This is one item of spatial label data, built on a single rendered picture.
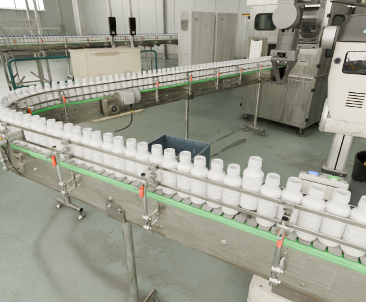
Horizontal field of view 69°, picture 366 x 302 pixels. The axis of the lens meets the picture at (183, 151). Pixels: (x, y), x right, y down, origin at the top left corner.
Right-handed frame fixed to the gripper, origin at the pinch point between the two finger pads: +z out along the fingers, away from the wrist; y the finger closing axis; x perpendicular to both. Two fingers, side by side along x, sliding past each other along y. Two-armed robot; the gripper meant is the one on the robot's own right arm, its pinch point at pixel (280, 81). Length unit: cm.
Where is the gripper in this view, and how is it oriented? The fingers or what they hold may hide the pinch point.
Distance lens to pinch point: 86.9
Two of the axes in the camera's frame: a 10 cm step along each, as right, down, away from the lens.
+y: -4.8, 3.6, -8.0
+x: 8.8, 2.1, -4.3
